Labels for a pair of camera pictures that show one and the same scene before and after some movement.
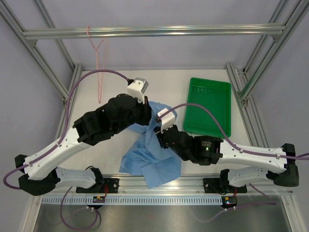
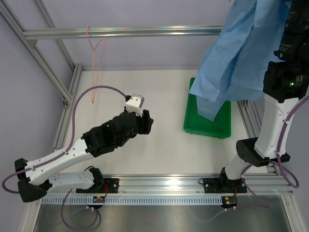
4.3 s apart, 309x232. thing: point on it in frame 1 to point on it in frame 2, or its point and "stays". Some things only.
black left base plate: [108, 185] stays
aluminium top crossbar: [273, 31] stays
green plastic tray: [216, 96] stays
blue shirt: [159, 165] to [233, 68]
